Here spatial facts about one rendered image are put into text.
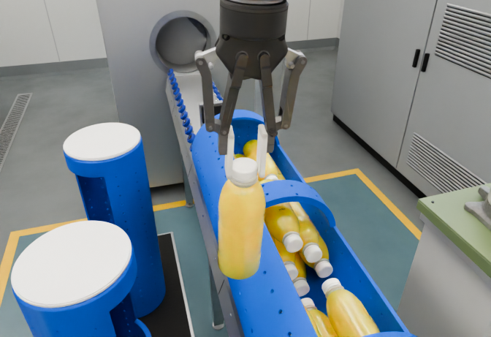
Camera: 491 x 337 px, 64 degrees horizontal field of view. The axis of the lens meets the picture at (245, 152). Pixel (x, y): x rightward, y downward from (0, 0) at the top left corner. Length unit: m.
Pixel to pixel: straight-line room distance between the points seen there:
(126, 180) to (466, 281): 1.14
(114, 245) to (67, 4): 4.58
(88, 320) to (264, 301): 0.46
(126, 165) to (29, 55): 4.29
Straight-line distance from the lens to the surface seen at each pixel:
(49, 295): 1.02
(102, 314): 1.04
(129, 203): 1.58
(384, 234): 2.72
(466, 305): 1.32
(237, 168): 0.54
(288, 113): 0.50
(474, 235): 1.21
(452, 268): 1.30
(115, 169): 1.47
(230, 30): 0.43
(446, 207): 1.28
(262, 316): 0.73
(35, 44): 5.62
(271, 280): 0.73
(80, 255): 1.08
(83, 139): 1.59
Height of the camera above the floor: 1.76
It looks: 32 degrees down
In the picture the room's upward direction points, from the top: straight up
